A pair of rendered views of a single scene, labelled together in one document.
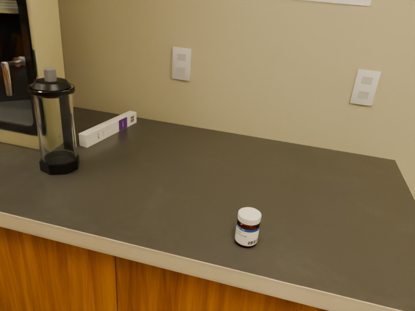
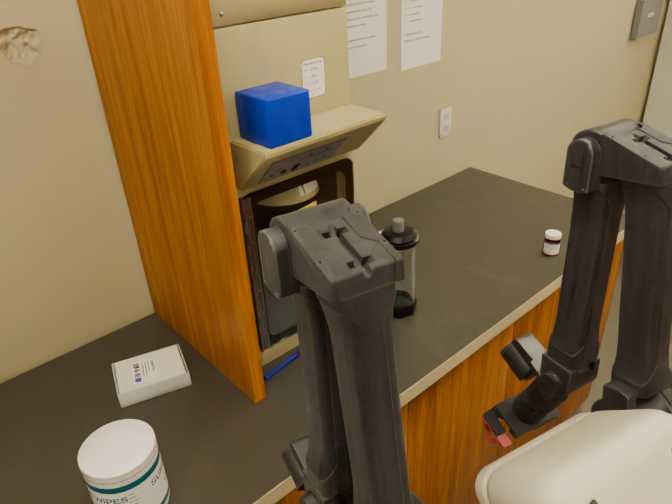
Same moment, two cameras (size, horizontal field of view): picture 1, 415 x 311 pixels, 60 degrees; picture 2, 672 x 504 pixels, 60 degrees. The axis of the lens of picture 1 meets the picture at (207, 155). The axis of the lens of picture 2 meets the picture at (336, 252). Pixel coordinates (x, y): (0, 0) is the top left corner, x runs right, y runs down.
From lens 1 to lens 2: 1.61 m
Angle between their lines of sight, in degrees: 47
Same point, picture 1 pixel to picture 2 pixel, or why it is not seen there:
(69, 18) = not seen: hidden behind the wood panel
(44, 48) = not seen: hidden behind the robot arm
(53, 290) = (474, 389)
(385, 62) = (451, 98)
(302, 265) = not seen: hidden behind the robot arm
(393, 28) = (453, 71)
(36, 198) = (454, 325)
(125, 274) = (518, 326)
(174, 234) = (533, 275)
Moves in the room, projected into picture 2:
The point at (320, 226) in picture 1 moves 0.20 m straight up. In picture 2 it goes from (544, 224) to (552, 169)
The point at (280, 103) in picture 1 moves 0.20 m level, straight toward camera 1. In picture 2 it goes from (398, 163) to (442, 177)
